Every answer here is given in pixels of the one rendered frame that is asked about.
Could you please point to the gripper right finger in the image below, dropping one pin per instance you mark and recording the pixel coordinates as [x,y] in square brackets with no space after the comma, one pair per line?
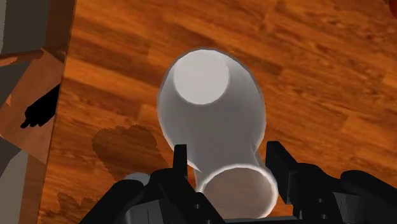
[316,192]

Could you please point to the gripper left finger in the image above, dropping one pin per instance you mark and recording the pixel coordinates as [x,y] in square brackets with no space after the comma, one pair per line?
[164,198]

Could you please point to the white vase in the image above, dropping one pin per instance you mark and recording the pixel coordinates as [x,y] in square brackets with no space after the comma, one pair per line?
[214,124]

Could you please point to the brown wooden table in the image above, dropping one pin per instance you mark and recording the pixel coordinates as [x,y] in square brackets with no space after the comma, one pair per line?
[310,77]

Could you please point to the brown wooden chair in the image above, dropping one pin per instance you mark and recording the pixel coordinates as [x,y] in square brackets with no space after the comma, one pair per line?
[34,83]

